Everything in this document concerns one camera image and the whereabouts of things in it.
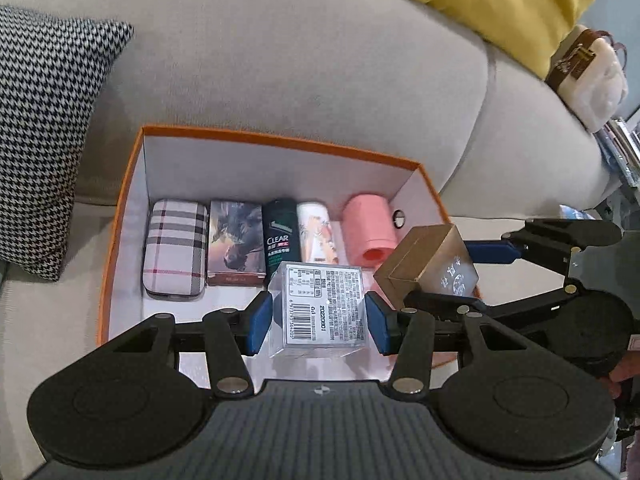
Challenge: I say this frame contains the gold cardboard box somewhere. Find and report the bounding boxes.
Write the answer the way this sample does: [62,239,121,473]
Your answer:
[374,224,478,309]

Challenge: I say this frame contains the clear plastic labelled box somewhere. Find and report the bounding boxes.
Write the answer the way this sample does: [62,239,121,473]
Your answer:
[268,261,367,359]

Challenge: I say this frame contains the photo card box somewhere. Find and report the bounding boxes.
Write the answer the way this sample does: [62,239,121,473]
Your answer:
[207,200,266,286]

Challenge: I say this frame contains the plaid glasses case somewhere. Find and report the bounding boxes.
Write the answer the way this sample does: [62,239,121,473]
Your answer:
[142,198,208,300]

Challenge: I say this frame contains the right hand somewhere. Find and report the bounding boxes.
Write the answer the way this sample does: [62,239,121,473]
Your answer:
[600,351,640,399]

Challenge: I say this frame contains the blue white patterned pillow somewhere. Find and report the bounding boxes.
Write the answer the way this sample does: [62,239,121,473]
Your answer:
[559,204,600,220]

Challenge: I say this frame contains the dark green Clear bottle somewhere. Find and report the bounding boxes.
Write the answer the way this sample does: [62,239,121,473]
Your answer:
[262,198,303,283]

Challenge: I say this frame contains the orange storage box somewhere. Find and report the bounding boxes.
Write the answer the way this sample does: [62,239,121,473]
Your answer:
[95,123,484,394]

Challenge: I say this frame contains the white plush bag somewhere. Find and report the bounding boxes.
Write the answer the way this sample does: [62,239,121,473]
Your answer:
[546,24,628,133]

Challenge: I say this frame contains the houndstooth cushion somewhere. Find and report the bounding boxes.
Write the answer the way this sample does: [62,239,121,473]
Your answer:
[1,4,134,281]

